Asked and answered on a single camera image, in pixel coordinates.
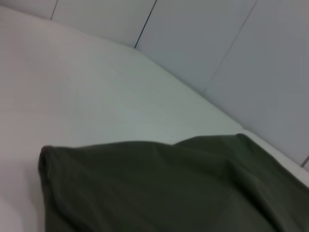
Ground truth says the dark green t-shirt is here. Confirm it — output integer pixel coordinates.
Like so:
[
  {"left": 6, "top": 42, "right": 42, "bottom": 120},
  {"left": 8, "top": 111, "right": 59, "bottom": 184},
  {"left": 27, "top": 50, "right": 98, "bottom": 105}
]
[{"left": 38, "top": 133, "right": 309, "bottom": 232}]

